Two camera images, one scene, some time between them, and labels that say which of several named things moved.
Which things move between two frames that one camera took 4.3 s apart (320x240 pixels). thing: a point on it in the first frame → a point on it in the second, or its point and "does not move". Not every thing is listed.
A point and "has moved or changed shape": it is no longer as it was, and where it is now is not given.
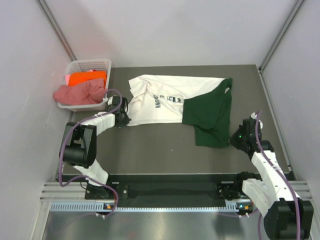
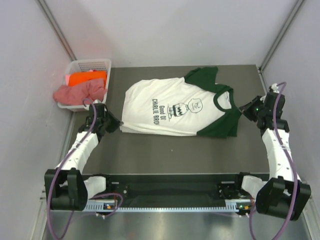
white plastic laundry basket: x=84 y=65 does not move
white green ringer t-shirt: x=204 y=103 has moved or changed shape
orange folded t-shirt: x=75 y=78 does not move
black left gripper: x=125 y=122 → x=116 y=123
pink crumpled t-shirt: x=90 y=92 does not move
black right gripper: x=232 y=140 → x=246 y=109
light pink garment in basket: x=67 y=78 does not move
